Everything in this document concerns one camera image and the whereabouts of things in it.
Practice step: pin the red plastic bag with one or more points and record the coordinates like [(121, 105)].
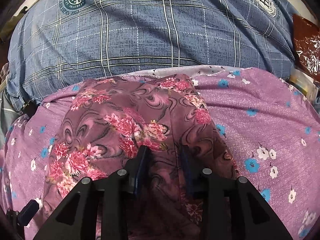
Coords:
[(307, 45)]

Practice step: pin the small black device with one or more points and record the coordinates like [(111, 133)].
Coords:
[(28, 108)]

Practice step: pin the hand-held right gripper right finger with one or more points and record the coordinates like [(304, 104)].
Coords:
[(186, 166)]

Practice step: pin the maroon floral garment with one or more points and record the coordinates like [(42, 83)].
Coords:
[(112, 120)]

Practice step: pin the yellowish plastic packet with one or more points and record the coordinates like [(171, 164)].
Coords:
[(302, 82)]

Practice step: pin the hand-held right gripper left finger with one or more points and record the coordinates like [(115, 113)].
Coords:
[(141, 161)]

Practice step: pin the blue plaid quilt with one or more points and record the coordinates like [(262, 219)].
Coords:
[(150, 30)]

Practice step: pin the purple floral bedsheet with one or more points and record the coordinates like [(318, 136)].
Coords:
[(250, 130)]

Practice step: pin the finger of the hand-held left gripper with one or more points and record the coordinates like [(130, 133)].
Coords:
[(28, 211)]

